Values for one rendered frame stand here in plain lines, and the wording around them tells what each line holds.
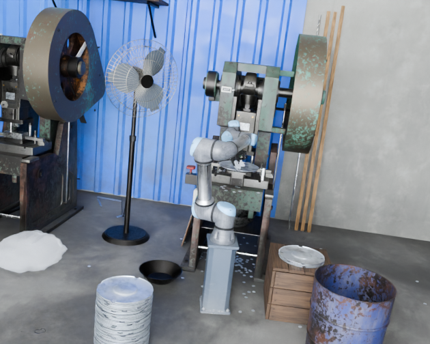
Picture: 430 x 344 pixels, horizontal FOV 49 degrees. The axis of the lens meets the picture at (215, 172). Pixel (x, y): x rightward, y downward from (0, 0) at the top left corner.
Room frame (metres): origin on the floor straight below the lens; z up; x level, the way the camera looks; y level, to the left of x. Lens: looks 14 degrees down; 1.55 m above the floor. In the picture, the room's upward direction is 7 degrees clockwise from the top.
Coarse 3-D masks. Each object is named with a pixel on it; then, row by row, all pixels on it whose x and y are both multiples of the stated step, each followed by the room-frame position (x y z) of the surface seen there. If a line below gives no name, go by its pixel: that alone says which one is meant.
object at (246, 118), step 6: (240, 108) 3.44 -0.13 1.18; (240, 114) 3.36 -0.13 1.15; (246, 114) 3.36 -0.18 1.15; (252, 114) 3.35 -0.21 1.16; (240, 120) 3.36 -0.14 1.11; (246, 120) 3.36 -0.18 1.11; (252, 120) 3.35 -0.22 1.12; (240, 126) 3.36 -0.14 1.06; (246, 126) 3.35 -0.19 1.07; (252, 126) 3.35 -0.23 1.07; (252, 132) 3.35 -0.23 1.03; (246, 150) 3.32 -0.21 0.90
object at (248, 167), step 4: (228, 160) 3.44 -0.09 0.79; (220, 164) 3.30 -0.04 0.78; (224, 164) 3.31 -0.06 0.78; (228, 164) 3.32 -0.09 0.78; (232, 164) 3.31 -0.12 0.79; (244, 164) 3.39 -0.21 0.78; (248, 164) 3.40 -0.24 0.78; (252, 164) 3.41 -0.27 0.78; (228, 168) 3.19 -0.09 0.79; (232, 168) 3.23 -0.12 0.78; (244, 168) 3.27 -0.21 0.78; (248, 168) 3.29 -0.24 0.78; (252, 168) 3.30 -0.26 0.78; (256, 168) 3.32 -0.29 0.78
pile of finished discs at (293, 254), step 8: (280, 248) 2.86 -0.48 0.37; (288, 248) 2.89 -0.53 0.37; (296, 248) 2.91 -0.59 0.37; (304, 248) 2.92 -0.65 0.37; (312, 248) 2.92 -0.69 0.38; (280, 256) 2.79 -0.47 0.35; (288, 256) 2.77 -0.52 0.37; (296, 256) 2.77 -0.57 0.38; (304, 256) 2.78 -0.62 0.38; (312, 256) 2.81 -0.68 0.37; (320, 256) 2.83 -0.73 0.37; (296, 264) 2.67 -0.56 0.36; (304, 264) 2.67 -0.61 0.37; (312, 264) 2.67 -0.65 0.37; (320, 264) 2.72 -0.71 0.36
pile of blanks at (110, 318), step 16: (96, 304) 2.16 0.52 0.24; (112, 304) 2.10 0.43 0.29; (128, 304) 2.10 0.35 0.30; (144, 304) 2.15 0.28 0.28; (96, 320) 2.17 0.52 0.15; (112, 320) 2.10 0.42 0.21; (128, 320) 2.10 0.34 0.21; (144, 320) 2.16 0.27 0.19; (96, 336) 2.16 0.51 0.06; (112, 336) 2.10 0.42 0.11; (128, 336) 2.11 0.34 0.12; (144, 336) 2.17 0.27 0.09
